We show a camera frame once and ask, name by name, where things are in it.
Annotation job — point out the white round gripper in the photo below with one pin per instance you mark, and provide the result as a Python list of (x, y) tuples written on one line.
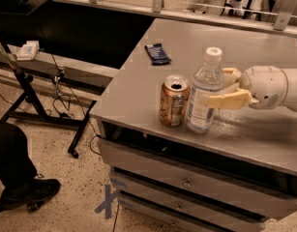
[(265, 86)]

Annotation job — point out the clear plastic water bottle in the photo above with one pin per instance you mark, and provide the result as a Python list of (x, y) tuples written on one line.
[(207, 80)]

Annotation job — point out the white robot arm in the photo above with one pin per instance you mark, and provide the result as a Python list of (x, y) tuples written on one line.
[(290, 100)]

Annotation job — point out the orange soda can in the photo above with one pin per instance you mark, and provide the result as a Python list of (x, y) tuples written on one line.
[(173, 100)]

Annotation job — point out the grey drawer cabinet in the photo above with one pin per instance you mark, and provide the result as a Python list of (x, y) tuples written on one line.
[(235, 177)]

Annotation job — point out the metal window railing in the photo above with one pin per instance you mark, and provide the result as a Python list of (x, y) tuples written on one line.
[(252, 15)]

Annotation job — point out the dark blue snack bar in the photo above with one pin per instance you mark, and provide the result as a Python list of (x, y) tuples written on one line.
[(157, 54)]

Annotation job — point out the blue tape cross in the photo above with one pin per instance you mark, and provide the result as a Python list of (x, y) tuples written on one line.
[(110, 194)]

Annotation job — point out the black metal stand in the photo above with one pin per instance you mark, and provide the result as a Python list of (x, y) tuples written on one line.
[(40, 115)]

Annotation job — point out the white box on ledge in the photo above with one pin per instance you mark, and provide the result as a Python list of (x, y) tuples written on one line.
[(28, 51)]

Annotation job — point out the black shoe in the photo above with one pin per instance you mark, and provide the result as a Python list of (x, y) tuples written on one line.
[(31, 195)]

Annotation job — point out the black trouser leg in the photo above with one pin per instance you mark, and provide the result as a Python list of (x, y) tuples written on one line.
[(16, 168)]

